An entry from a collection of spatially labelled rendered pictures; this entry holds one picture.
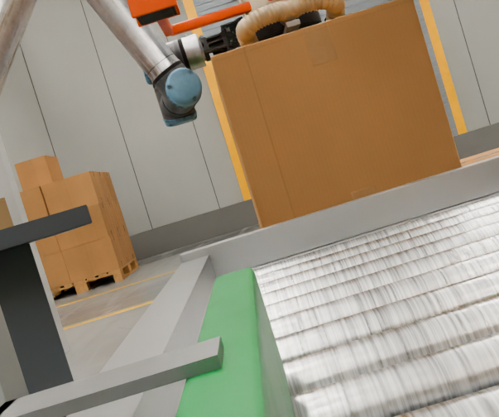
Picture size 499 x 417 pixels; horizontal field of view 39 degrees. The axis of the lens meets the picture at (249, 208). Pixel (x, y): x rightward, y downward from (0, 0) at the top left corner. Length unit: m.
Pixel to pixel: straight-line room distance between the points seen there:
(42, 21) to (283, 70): 10.31
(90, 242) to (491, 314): 7.92
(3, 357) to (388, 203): 0.75
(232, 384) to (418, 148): 1.17
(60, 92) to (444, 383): 10.95
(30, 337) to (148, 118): 9.54
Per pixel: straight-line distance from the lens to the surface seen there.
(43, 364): 1.59
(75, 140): 11.21
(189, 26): 1.63
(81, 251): 8.45
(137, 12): 1.35
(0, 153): 4.55
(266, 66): 1.35
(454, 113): 11.27
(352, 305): 0.74
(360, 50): 1.37
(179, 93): 1.72
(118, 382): 0.26
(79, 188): 8.40
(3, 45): 1.90
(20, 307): 1.57
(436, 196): 1.27
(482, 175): 1.29
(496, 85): 11.62
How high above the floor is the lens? 0.70
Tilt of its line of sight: 2 degrees down
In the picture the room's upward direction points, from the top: 17 degrees counter-clockwise
